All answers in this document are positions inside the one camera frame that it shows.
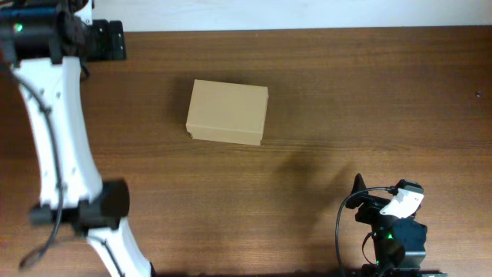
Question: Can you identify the brown cardboard box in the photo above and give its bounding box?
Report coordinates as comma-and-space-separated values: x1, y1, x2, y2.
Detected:
186, 79, 269, 145

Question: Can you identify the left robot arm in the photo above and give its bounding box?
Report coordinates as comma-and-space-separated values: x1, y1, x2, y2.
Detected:
1, 1, 155, 276

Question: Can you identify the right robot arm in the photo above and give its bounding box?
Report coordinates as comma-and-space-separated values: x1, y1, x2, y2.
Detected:
335, 174, 446, 277

